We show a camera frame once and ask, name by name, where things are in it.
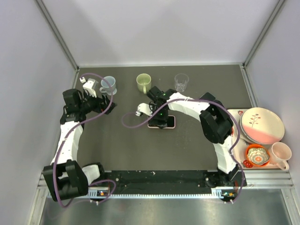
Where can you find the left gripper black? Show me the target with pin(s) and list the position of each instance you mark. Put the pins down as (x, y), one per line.
(100, 107)

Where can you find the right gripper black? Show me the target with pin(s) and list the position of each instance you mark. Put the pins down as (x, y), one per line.
(154, 121)

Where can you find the phone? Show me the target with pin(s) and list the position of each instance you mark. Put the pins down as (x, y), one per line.
(169, 125)

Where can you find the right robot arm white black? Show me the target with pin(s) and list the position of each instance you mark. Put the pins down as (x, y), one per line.
(216, 122)

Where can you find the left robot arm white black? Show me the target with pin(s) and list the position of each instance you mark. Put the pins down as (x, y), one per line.
(64, 177)

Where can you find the green mug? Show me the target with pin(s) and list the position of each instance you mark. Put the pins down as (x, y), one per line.
(144, 83)

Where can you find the clear glass tumbler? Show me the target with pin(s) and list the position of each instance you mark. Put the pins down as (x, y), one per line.
(181, 82)

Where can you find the white tray with strawberries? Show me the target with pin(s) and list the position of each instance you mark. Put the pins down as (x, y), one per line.
(239, 150)

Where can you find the pink white plate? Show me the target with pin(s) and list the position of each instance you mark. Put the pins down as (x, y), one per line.
(262, 126)

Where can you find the orange patterned bowl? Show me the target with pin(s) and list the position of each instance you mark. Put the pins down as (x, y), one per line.
(257, 155)

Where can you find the pink mug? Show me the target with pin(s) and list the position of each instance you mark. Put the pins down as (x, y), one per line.
(280, 153)

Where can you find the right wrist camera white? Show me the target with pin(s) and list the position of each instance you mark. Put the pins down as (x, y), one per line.
(143, 109)

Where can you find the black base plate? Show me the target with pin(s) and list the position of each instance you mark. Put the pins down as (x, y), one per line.
(169, 182)

